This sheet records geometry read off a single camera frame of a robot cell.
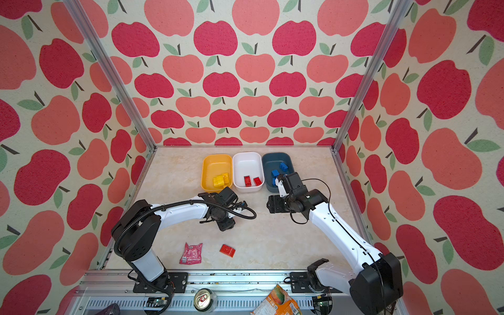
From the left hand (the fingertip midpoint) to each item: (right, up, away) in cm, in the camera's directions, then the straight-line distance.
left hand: (233, 223), depth 89 cm
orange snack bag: (+18, -22, -20) cm, 35 cm away
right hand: (+20, +11, -8) cm, 24 cm away
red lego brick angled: (+12, +18, +14) cm, 26 cm away
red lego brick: (+6, +18, +15) cm, 24 cm away
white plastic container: (+5, +27, +21) cm, 35 cm away
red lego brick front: (-2, -9, -7) cm, 12 cm away
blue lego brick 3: (+21, +18, +15) cm, 31 cm away
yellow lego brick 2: (-6, +21, +17) cm, 28 cm away
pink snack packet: (-16, -10, -9) cm, 21 cm away
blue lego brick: (+27, +26, +19) cm, 42 cm away
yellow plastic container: (-14, +27, +23) cm, 38 cm away
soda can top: (-7, -16, -27) cm, 32 cm away
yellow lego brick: (-9, +18, +12) cm, 23 cm away
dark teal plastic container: (+20, +29, +22) cm, 42 cm away
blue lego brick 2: (+21, +23, +17) cm, 35 cm away
